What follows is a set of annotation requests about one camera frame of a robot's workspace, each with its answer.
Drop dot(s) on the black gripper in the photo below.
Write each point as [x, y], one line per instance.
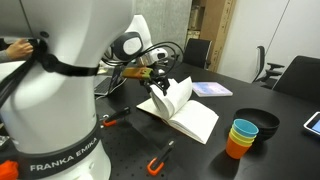
[155, 80]

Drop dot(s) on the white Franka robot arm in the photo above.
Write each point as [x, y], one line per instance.
[66, 100]

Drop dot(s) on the grey sleeved forearm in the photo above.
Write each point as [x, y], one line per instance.
[2, 56]

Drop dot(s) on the open black laptop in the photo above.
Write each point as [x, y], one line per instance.
[106, 85]

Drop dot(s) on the pale purple cover book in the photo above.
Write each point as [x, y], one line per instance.
[211, 89]

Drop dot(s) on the person's bare hand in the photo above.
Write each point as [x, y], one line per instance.
[20, 49]

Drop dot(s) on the black orange bar clamp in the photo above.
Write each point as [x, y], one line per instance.
[161, 159]
[115, 116]

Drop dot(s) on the black mesh office chair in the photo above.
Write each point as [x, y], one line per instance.
[196, 53]

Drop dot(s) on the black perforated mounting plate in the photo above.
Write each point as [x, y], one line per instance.
[130, 156]

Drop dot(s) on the wooden shelf unit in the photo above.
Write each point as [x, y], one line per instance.
[195, 20]

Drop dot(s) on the tall brown cardboard box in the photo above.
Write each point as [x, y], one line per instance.
[216, 30]

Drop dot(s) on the green plastic cup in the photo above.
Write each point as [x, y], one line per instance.
[235, 134]

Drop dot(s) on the yellow plastic cup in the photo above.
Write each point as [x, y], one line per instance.
[233, 139]

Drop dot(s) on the blue plastic cup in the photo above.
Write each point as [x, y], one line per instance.
[245, 127]

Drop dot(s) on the orange plastic cup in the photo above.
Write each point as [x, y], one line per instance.
[236, 150]

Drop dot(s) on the black armrest office chair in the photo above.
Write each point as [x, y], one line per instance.
[261, 61]

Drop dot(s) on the black bowl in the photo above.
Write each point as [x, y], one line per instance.
[263, 120]

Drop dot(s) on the black wide-back chair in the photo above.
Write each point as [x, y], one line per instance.
[300, 78]

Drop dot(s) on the white framed tablet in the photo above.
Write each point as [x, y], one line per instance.
[313, 124]

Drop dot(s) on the orange plastic part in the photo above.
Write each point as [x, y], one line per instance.
[7, 170]

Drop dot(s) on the grey felt wall panel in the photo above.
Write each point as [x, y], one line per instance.
[166, 20]

